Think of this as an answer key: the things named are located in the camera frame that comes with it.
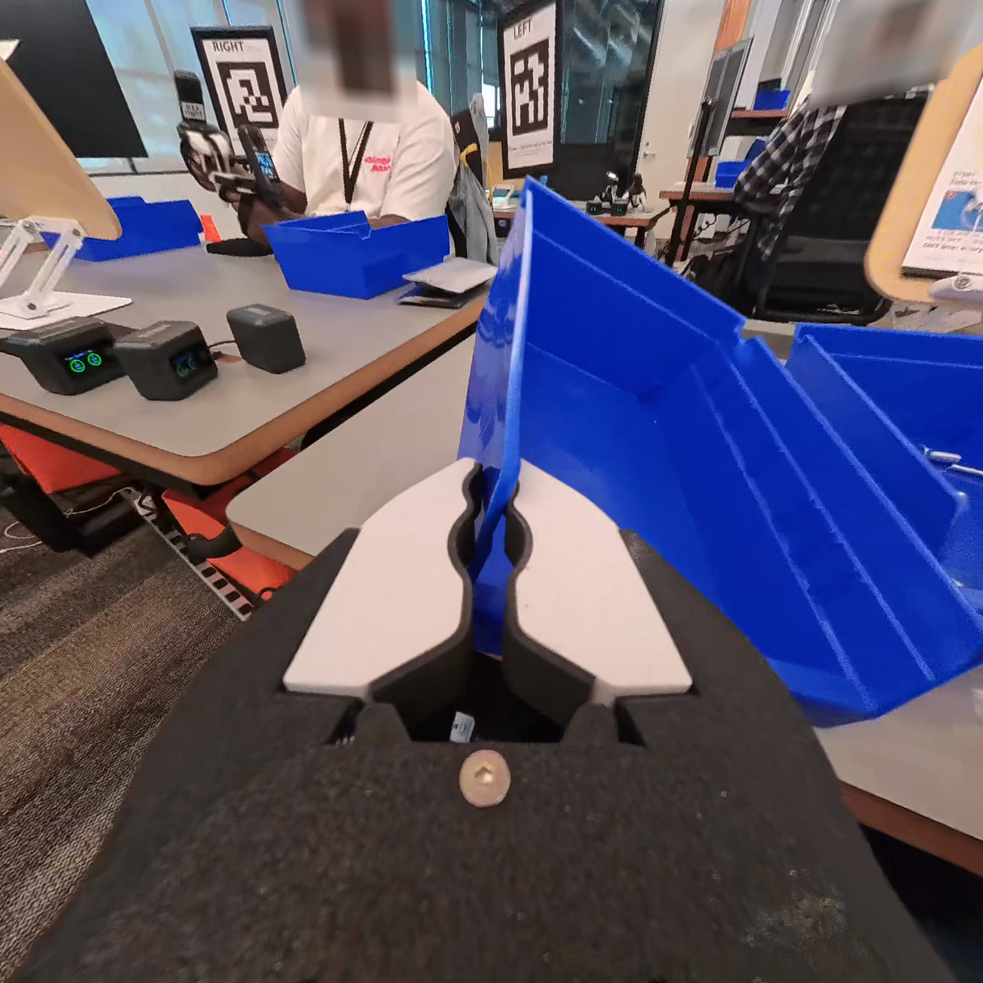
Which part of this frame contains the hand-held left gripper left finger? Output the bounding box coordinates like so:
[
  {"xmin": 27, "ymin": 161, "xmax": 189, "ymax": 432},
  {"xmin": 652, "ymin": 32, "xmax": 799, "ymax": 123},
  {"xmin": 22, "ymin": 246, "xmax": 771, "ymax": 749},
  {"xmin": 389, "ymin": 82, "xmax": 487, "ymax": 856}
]
[{"xmin": 283, "ymin": 458, "xmax": 480, "ymax": 726}]

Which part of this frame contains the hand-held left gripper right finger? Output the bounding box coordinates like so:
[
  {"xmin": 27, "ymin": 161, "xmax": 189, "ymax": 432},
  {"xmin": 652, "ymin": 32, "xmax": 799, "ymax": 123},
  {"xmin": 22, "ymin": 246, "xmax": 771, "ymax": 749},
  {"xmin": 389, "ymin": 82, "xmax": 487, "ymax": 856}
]
[{"xmin": 500, "ymin": 461, "xmax": 695, "ymax": 726}]

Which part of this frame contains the blue plastic bin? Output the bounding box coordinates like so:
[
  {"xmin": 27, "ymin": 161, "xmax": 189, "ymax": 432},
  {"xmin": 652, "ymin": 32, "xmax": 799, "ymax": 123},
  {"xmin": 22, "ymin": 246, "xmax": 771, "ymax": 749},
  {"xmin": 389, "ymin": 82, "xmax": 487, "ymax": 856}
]
[
  {"xmin": 458, "ymin": 177, "xmax": 892, "ymax": 731},
  {"xmin": 776, "ymin": 323, "xmax": 983, "ymax": 723},
  {"xmin": 265, "ymin": 212, "xmax": 451, "ymax": 301},
  {"xmin": 44, "ymin": 196, "xmax": 204, "ymax": 262}
]

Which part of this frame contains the grey desk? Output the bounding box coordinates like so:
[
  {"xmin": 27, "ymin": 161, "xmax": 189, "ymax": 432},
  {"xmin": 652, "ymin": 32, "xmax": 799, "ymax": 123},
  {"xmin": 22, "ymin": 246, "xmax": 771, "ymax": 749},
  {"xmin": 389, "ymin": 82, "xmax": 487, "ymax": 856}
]
[{"xmin": 228, "ymin": 315, "xmax": 983, "ymax": 877}]

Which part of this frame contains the grey table wooden edge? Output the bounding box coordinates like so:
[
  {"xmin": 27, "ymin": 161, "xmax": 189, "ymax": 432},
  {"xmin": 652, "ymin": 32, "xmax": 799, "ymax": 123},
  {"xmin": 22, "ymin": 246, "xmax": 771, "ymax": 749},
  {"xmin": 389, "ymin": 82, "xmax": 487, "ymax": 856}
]
[{"xmin": 1, "ymin": 239, "xmax": 496, "ymax": 493}]

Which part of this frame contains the small black box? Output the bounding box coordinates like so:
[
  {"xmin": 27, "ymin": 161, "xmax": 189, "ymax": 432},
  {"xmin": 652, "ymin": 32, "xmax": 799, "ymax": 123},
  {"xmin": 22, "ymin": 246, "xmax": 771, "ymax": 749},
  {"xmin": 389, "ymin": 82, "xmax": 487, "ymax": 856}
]
[{"xmin": 226, "ymin": 303, "xmax": 307, "ymax": 374}]

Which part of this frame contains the black digital timer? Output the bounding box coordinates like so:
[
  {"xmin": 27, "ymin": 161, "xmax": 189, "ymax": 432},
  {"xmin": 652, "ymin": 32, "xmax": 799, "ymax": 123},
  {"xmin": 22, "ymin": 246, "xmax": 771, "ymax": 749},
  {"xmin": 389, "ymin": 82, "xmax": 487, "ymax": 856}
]
[
  {"xmin": 1, "ymin": 318, "xmax": 127, "ymax": 396},
  {"xmin": 113, "ymin": 320, "xmax": 219, "ymax": 402}
]

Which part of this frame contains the grey metal plate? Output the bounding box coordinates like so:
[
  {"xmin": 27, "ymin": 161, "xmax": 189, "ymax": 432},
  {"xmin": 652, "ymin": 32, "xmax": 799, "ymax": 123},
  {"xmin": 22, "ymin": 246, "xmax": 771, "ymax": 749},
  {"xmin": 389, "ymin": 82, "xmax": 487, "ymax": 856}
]
[{"xmin": 403, "ymin": 257, "xmax": 500, "ymax": 305}]

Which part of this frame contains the black office chair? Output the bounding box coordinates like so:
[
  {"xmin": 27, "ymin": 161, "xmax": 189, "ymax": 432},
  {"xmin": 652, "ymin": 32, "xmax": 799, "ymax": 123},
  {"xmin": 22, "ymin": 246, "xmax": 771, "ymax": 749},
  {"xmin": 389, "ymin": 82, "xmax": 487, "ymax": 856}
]
[{"xmin": 722, "ymin": 96, "xmax": 930, "ymax": 324}]

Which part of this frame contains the printed instruction sheet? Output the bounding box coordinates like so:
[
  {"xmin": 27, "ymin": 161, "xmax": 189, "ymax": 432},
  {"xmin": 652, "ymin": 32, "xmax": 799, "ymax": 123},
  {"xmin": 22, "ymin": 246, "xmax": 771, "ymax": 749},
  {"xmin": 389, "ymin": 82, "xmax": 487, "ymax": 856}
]
[{"xmin": 904, "ymin": 162, "xmax": 983, "ymax": 277}]

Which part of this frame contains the black white marker board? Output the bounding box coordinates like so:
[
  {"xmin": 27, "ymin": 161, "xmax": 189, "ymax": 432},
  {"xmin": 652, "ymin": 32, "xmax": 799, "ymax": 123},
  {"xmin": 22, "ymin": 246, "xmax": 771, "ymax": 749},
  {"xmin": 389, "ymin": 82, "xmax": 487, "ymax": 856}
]
[
  {"xmin": 500, "ymin": 1, "xmax": 562, "ymax": 173},
  {"xmin": 191, "ymin": 27, "xmax": 293, "ymax": 147}
]

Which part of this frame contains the black monitor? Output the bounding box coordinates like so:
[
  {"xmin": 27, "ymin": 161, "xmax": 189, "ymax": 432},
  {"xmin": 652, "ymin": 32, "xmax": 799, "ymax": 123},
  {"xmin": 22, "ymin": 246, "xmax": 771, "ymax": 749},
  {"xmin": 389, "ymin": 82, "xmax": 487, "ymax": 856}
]
[{"xmin": 1, "ymin": 1, "xmax": 148, "ymax": 159}]

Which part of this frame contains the orange table frame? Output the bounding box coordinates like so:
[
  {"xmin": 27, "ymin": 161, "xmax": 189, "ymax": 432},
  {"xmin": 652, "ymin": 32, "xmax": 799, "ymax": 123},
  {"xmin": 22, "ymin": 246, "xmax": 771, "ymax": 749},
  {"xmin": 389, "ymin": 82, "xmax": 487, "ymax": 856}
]
[{"xmin": 1, "ymin": 423, "xmax": 301, "ymax": 603}]

